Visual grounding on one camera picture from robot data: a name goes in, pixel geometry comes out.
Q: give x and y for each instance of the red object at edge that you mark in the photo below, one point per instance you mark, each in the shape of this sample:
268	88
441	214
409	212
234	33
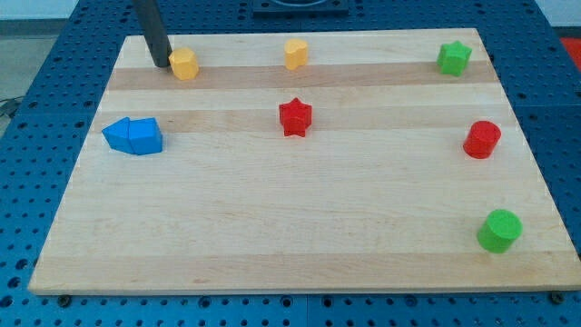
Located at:
573	48

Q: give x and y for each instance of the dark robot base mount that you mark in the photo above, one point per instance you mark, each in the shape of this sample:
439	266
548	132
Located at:
264	8

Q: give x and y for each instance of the red star block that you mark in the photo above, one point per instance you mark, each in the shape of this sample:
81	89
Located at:
295	117

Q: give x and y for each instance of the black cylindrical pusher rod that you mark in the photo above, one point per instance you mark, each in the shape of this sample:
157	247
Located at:
154	32

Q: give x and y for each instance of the blue triangle block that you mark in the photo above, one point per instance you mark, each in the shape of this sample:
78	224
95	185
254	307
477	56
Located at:
117	136

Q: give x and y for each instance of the red cylinder block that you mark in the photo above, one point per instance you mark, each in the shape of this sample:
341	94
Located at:
482	139

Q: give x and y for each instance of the yellow hexagon block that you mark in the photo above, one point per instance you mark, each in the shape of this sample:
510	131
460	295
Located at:
184	63

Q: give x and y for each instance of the wooden board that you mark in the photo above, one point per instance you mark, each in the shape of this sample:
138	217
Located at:
379	196

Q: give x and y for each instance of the green cylinder block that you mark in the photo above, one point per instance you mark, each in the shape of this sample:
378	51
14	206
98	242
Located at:
499	231

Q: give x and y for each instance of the blue pentagon block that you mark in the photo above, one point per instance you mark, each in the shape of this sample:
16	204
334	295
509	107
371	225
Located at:
145	136

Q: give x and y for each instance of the yellow heart block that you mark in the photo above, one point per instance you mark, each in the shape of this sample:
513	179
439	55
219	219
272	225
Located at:
296	53

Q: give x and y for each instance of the green star block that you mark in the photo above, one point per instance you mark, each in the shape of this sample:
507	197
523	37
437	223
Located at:
453	58

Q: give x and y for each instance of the blue perforated table plate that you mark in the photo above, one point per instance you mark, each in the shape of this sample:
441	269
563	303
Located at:
43	140

